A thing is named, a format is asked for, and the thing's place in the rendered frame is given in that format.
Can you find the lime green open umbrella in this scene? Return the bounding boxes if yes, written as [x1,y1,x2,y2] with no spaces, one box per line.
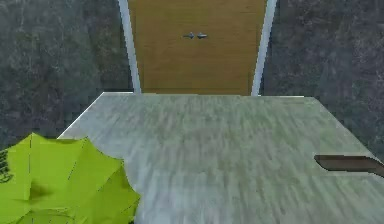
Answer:
[0,132,141,224]

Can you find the dark brown flat slab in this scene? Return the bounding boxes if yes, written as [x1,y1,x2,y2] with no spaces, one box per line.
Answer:
[314,154,384,178]

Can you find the brown wooden room door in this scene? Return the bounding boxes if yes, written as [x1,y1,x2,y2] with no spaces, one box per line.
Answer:
[127,0,268,97]

